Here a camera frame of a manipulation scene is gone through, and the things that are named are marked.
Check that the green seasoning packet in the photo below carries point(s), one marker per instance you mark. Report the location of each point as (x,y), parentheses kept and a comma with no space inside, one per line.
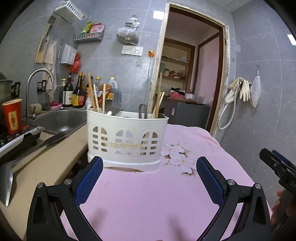
(86,27)

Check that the soy sauce bottle red label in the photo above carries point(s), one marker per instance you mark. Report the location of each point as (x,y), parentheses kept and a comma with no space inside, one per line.
(78,99)

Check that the small metal pot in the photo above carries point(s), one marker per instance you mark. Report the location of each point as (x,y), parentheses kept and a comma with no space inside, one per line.
(190,96)

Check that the black gas stove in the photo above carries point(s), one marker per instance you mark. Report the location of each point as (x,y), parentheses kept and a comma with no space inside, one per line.
(20,139)

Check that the orange wall hook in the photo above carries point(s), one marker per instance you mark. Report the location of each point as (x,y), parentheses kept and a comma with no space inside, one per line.
(151,53)

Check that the cream rubber glove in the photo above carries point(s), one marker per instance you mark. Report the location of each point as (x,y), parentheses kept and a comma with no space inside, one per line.
(232,90)
(245,91)

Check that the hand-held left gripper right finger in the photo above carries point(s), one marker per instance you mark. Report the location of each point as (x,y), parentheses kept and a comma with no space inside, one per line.
(209,180)

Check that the red seasoning packet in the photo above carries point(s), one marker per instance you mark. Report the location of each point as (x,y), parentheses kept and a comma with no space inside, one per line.
(97,28)

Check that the white slotted wall basket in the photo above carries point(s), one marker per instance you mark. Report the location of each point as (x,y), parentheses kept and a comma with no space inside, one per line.
(69,10)

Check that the small wall outlet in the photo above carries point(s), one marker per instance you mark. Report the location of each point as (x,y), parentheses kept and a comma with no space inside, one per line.
(139,65)

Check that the pale single chopstick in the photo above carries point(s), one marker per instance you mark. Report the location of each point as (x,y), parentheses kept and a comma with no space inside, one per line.
(96,99)
(162,95)
(104,99)

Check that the wooden storage shelf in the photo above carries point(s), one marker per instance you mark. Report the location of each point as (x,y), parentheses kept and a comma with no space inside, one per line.
(175,60)

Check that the pink floral blanket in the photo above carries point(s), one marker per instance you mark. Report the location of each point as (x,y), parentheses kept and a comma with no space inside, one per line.
(148,197)

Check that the dark bottle white label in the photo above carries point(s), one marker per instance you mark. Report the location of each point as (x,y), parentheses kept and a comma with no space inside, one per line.
(68,97)

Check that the white wall switch panel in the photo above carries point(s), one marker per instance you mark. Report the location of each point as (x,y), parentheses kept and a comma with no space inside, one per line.
(131,50)

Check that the pink cloth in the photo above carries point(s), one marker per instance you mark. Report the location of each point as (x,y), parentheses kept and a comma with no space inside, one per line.
(177,95)

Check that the white mesh bag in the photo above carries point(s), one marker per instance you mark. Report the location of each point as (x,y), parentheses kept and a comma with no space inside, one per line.
(255,90)

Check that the metal fork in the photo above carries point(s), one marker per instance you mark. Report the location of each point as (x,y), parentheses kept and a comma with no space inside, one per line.
(140,111)

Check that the large cooking oil jug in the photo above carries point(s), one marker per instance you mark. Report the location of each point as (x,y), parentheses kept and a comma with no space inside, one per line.
(114,90)

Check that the chrome kitchen faucet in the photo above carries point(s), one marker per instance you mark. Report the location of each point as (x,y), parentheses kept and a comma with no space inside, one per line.
(27,92)

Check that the hanging wooden board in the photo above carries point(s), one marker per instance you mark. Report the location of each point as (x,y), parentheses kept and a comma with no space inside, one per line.
(40,53)

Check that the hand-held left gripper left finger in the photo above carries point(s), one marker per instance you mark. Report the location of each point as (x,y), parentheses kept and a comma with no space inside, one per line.
(90,178)

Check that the white perforated wall box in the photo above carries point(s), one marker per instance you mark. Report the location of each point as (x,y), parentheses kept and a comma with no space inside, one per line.
(68,54)

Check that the dark bamboo chopstick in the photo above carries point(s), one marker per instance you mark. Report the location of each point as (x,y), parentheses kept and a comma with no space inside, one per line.
(91,92)
(160,81)

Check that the wooden door frame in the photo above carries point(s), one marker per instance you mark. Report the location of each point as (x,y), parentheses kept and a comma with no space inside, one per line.
(159,46)

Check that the red plastic bag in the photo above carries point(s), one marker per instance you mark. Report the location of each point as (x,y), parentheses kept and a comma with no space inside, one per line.
(75,63)

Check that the beige hanging towel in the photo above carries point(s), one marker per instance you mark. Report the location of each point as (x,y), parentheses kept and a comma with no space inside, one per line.
(49,58)

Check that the grey wall shelf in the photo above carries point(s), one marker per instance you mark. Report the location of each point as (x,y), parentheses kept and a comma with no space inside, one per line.
(89,37)

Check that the person's right hand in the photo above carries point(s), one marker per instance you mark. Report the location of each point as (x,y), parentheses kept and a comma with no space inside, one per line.
(276,206)

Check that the white plastic utensil basket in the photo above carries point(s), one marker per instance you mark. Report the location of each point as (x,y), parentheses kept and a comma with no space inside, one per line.
(127,125)

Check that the clear bottle yellow cap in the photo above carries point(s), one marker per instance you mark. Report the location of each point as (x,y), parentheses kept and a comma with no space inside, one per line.
(98,83)

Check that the yellow capped slim bottle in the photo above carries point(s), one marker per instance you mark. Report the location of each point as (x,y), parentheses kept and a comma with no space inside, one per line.
(61,95)

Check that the large metal cooking pot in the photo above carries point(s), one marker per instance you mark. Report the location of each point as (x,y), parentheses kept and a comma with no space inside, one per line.
(4,90)

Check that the beige scrubber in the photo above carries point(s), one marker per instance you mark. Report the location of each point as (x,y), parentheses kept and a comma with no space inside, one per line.
(34,108)

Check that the dark scrubber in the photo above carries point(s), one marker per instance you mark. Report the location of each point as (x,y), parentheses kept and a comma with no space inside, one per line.
(45,106)

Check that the blue white plastic bag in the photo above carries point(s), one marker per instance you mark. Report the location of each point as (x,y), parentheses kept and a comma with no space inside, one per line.
(89,103)

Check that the black wall outlet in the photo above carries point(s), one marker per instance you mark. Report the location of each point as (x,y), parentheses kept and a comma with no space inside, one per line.
(41,86)
(15,89)

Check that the hanging clear plastic bag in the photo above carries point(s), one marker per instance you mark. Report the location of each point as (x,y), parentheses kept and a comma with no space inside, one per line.
(127,34)

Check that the beige kitchen counter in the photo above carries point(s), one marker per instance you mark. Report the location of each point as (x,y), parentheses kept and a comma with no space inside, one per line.
(53,162)

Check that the grey small fridge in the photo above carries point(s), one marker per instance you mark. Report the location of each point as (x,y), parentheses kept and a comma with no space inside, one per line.
(185,109)

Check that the red paper cup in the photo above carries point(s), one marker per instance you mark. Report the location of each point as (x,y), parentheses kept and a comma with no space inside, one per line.
(12,118)

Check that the stainless steel sink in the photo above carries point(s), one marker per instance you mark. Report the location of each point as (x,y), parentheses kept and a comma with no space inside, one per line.
(60,120)

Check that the pink sponge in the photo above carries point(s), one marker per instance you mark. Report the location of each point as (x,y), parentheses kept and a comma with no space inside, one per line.
(56,104)

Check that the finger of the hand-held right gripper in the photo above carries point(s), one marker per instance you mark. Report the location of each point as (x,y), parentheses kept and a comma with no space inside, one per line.
(281,157)
(272,161)

